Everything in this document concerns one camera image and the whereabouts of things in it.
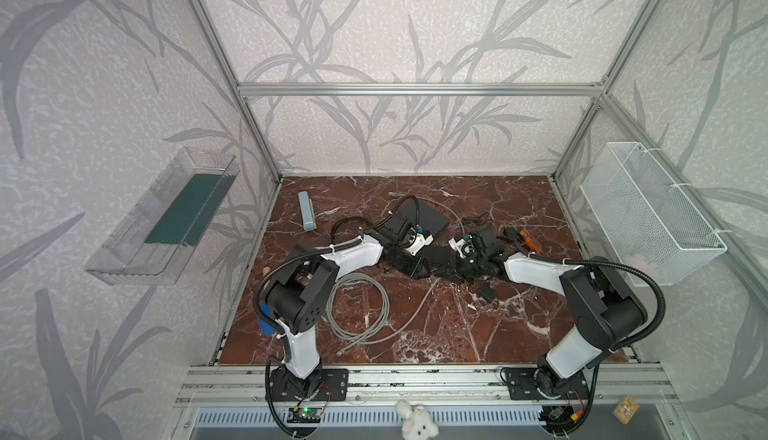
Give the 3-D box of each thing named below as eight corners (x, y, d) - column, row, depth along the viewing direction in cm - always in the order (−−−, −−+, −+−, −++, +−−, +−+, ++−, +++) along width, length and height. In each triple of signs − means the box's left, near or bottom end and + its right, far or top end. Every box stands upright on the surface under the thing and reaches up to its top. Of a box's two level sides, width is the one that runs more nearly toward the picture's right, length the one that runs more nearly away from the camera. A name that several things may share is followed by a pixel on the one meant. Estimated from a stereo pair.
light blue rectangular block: (306, 234, 106) (302, 224, 101) (301, 202, 115) (297, 192, 111) (317, 231, 106) (313, 221, 102) (311, 199, 116) (307, 189, 111)
